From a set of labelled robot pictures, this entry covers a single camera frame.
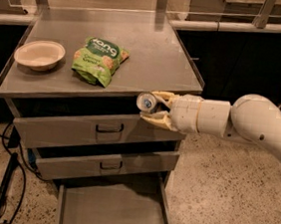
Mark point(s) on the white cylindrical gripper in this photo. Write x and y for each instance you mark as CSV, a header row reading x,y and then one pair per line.
x,y
184,114

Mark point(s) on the silver redbull can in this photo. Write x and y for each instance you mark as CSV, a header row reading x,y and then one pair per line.
x,y
147,102

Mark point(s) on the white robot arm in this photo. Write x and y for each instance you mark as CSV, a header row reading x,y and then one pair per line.
x,y
251,118

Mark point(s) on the grey top drawer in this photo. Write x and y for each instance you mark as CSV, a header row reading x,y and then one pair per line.
x,y
49,118

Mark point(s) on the grey drawer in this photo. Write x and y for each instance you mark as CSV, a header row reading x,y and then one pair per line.
x,y
107,159
49,118
117,199

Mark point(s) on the grey metal drawer cabinet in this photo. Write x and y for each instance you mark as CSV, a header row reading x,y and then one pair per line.
x,y
156,62

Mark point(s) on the grey bottom drawer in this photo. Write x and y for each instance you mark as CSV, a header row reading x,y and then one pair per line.
x,y
117,199

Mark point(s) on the grey middle drawer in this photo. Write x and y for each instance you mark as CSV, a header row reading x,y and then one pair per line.
x,y
107,159

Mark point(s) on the green chip bag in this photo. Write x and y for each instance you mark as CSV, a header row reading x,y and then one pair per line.
x,y
98,60

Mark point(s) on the white paper bowl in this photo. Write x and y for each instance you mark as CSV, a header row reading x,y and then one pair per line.
x,y
39,55

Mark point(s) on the black stand leg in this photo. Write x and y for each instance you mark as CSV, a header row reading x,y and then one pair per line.
x,y
12,164

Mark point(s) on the white horizontal rail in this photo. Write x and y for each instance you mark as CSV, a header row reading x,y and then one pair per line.
x,y
223,27

